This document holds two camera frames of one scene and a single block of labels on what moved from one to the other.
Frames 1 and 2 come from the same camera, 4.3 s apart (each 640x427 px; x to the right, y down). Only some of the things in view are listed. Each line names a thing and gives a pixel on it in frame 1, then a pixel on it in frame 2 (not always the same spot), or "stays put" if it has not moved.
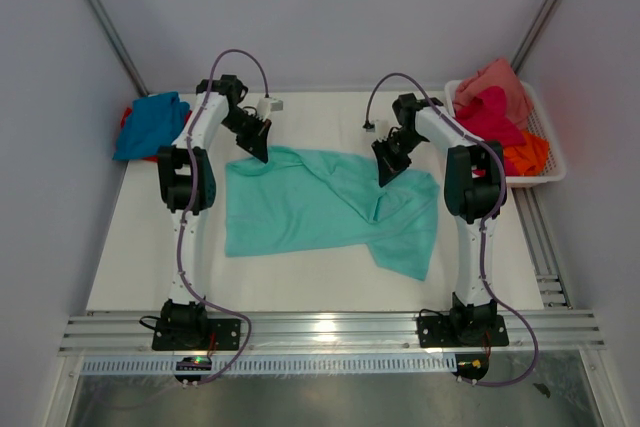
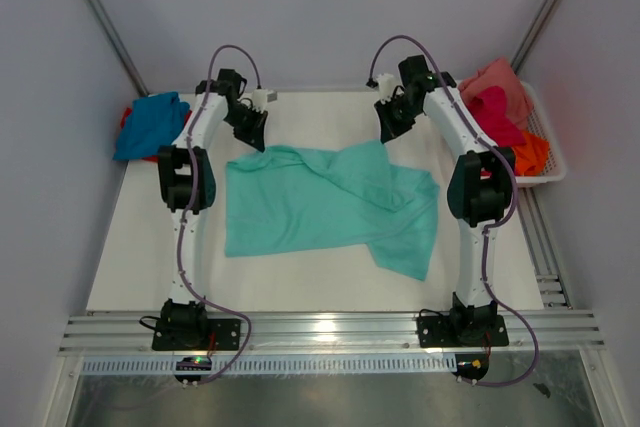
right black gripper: x=388 y=167 → x=389 y=129
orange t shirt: x=532 y=157 stays put
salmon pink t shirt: x=499 y=73 stays put
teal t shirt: x=299 y=202 stays put
